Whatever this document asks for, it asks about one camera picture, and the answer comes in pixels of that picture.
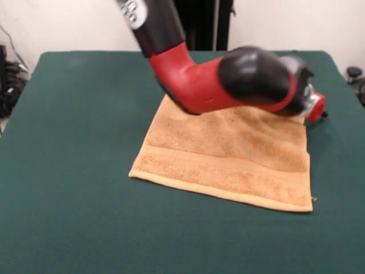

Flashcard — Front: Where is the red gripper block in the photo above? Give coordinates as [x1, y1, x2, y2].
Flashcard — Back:
[306, 92, 329, 123]

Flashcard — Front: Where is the dark green table cloth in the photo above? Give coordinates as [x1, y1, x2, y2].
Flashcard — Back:
[0, 50, 365, 274]

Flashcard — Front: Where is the black stand behind table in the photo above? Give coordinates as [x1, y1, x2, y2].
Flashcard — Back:
[176, 0, 237, 52]

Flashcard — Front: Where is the dark tripod base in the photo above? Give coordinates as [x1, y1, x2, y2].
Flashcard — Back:
[346, 66, 365, 108]
[0, 61, 29, 118]

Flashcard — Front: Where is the tan terry towel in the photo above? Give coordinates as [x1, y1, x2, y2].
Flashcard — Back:
[129, 95, 314, 213]

